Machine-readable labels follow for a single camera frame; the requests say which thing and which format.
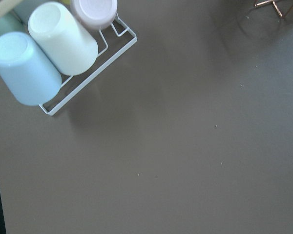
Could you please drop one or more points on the cream white cup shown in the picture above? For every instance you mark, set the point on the cream white cup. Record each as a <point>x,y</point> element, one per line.
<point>63,39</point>

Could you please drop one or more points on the pink cup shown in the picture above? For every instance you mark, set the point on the pink cup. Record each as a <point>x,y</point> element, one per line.
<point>94,14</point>

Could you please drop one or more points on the light blue cup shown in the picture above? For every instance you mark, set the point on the light blue cup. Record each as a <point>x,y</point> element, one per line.
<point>25,69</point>

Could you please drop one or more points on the white wire cup rack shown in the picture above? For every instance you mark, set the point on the white wire cup rack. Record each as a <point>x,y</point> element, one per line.
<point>113,41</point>

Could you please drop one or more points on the copper wire bottle rack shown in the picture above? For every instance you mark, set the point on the copper wire bottle rack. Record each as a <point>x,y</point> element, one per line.
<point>273,3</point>

